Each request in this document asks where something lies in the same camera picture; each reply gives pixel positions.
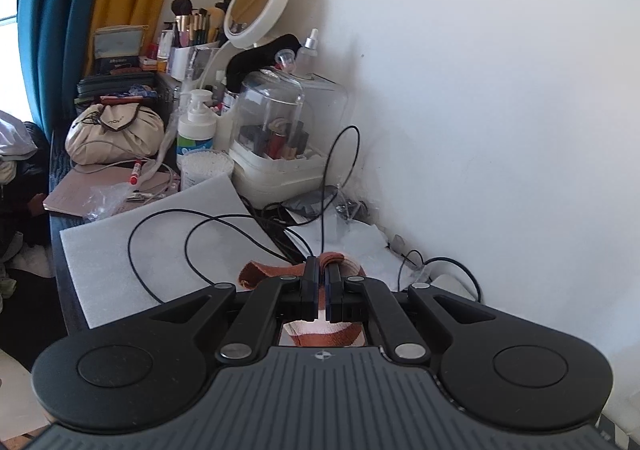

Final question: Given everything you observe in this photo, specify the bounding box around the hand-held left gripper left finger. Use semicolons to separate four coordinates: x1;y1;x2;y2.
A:
149;256;322;365

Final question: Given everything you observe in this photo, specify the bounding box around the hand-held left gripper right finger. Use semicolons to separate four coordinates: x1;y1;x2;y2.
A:
327;263;498;365

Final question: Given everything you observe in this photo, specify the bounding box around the orange white striped sweater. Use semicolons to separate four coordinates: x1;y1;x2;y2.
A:
239;253;368;348

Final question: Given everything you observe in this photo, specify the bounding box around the pile of dark clothes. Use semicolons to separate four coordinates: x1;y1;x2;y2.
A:
0;110;56;381

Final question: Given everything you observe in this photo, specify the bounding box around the black charger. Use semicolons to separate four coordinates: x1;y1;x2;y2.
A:
285;185;371;226

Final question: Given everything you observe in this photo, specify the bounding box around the row of lipsticks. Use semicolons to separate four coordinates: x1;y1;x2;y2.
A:
240;117;308;161

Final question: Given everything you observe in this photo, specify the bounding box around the round cotton swab box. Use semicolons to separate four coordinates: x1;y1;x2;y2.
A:
180;150;235;191

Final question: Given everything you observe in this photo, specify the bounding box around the clear lidded cosmetics organizer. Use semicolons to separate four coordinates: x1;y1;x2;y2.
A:
229;70;351;203

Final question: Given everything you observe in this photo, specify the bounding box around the white pump bottle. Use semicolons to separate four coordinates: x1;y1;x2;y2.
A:
175;89;221;171

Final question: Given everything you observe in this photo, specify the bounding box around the white foam sheet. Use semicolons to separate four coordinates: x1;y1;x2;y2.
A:
59;175;311;331

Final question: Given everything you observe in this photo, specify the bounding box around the crumpled clear plastic wrapper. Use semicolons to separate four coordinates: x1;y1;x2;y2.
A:
82;180;136;223

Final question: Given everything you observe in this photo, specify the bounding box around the clear spray bottle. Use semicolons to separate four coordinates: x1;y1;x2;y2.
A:
295;29;321;78

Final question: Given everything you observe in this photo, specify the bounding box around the black hair band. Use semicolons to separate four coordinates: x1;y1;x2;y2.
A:
225;34;301;91

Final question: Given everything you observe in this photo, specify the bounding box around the pink notebook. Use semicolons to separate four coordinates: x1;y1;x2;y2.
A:
42;164;181;217

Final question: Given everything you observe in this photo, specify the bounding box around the white brush holder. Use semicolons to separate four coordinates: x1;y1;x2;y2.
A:
167;43;221;81

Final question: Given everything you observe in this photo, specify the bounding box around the black dressing table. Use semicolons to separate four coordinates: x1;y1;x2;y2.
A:
47;127;311;336

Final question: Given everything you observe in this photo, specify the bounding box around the stack of black zip cases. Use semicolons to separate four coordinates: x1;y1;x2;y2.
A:
75;73;158;113

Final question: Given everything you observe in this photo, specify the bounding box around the round white vanity mirror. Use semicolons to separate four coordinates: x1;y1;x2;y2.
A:
200;0;293;96

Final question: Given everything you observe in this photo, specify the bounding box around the bunch of makeup brushes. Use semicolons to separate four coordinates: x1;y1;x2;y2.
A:
170;0;233;48

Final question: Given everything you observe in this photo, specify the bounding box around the grey cosmetic bag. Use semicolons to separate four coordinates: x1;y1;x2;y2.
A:
93;25;149;74

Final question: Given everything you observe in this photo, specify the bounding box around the teal curtain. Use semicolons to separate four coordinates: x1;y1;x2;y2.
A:
17;0;113;131

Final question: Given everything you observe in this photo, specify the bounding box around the thick black cable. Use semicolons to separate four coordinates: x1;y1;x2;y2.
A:
397;250;483;303

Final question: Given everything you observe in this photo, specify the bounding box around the thin black cable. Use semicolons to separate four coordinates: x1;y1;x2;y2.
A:
127;125;361;306

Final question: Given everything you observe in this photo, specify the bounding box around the beige drawstring pouch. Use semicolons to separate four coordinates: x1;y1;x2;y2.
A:
65;103;166;165

